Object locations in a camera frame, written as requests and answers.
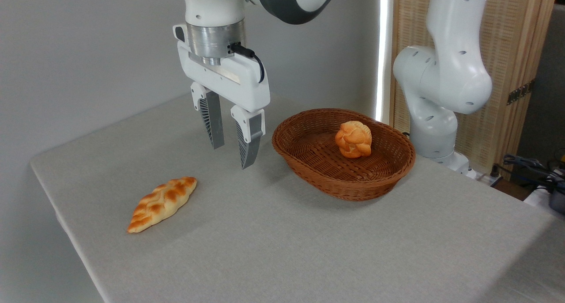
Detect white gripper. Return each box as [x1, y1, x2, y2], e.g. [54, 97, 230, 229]
[173, 24, 271, 170]

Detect long braided bread loaf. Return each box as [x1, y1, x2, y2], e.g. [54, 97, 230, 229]
[127, 177, 198, 234]

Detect brown wicker basket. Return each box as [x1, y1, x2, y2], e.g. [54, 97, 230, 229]
[271, 108, 416, 201]

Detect round knotted bread roll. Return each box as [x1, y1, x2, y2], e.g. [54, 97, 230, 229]
[335, 121, 373, 159]

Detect grey tablecloth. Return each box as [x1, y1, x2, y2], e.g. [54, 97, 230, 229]
[30, 91, 565, 303]

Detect dark metal screen hinge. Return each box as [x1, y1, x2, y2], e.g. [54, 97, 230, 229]
[507, 80, 535, 106]

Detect grey rounded device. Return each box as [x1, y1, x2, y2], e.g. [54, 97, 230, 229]
[549, 190, 565, 214]

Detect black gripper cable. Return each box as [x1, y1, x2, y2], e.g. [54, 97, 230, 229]
[230, 43, 265, 83]

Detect bundle of dark cables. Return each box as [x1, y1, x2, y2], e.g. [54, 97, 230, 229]
[497, 154, 565, 193]

